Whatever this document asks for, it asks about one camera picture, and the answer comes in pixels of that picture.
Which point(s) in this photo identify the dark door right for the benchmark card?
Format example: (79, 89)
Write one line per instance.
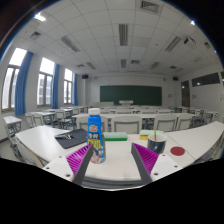
(185, 93)

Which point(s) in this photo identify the blue plastic drink bottle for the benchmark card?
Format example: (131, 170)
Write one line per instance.
(95, 136)

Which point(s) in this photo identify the blue curtain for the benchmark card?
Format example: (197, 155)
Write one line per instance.
(55, 86)
(20, 90)

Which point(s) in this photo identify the white chair behind bottle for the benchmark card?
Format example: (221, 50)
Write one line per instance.
(82, 123)

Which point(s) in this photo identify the yellow green sponge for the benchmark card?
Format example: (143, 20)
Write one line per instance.
(145, 133)

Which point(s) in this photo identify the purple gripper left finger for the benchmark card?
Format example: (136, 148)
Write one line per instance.
(78, 162)

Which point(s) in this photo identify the blue curtain left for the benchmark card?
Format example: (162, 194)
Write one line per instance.
(20, 90)

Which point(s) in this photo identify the dark blue cup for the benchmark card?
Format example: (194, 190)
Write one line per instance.
(156, 143)

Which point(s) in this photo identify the green sponge block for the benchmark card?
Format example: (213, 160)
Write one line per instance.
(115, 136)

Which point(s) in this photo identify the white desk far left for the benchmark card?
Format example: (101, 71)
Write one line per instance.
(12, 125)

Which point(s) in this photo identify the keys on black pad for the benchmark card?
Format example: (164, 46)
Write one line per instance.
(65, 136)

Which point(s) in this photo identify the blue curtain middle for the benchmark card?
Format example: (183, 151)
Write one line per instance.
(55, 86)

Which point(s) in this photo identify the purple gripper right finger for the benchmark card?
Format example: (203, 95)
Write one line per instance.
(145, 160)

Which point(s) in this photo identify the white chair right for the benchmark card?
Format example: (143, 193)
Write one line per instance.
(165, 122)

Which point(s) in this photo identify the green chalkboard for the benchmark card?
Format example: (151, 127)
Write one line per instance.
(139, 95)

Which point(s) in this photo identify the white chair centre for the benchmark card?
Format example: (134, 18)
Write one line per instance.
(130, 124)

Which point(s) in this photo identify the teacher podium desk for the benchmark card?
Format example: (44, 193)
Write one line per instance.
(125, 102)

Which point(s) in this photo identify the wooden stick in cup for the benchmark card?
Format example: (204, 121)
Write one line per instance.
(154, 134)

